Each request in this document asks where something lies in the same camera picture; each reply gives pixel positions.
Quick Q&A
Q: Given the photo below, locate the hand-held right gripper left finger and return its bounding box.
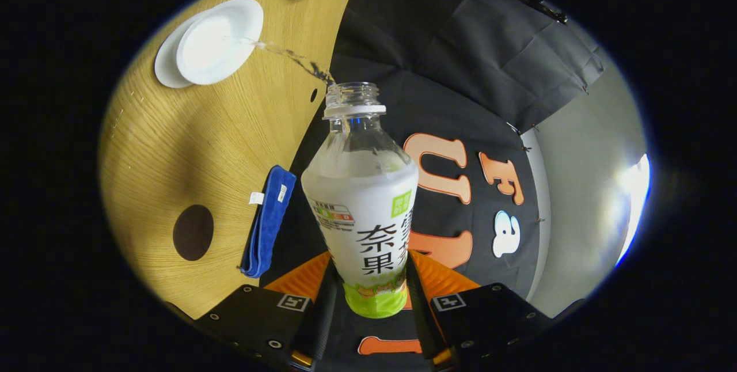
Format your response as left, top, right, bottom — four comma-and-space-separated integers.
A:
193, 251, 341, 371

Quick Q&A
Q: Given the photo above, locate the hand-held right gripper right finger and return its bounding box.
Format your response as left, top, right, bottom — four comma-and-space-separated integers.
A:
406, 250, 556, 368

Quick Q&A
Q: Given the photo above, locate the green white water bottle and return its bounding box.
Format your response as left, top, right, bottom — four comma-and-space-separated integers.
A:
301, 81, 420, 320

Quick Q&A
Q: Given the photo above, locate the clear water stream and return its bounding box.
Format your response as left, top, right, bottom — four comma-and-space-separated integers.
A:
242, 37, 336, 86

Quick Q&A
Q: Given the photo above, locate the dark round coaster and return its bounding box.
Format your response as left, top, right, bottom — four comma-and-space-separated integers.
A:
173, 205, 215, 261

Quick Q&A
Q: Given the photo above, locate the white teacup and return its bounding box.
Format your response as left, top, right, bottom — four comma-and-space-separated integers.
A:
176, 0, 264, 86

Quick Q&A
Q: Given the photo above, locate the blue folded towel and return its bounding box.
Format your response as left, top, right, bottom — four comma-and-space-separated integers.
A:
239, 165, 297, 279

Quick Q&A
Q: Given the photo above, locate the large ceiling light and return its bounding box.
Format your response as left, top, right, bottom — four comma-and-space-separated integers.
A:
613, 153, 651, 266

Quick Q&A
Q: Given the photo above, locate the white saucer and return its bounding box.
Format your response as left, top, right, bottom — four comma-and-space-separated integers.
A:
154, 12, 201, 89

